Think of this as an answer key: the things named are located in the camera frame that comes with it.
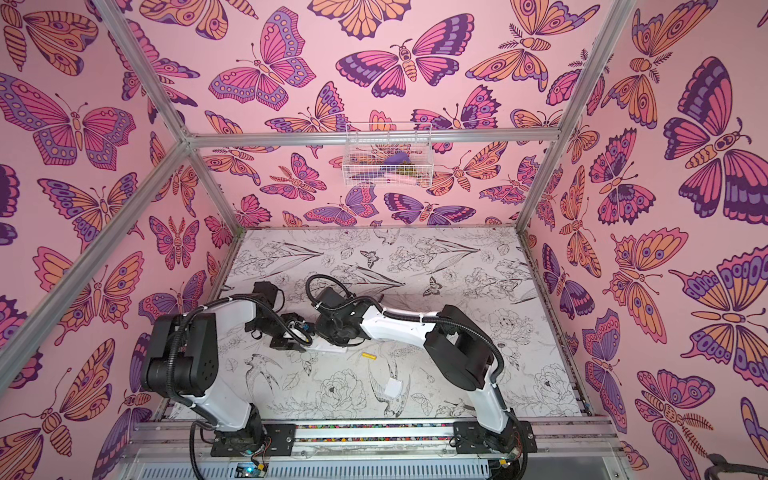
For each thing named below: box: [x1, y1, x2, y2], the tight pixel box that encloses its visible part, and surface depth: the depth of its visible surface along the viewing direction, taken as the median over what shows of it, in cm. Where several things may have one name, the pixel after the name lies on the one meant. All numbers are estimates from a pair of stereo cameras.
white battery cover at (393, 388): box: [383, 378, 403, 398], surface depth 83 cm
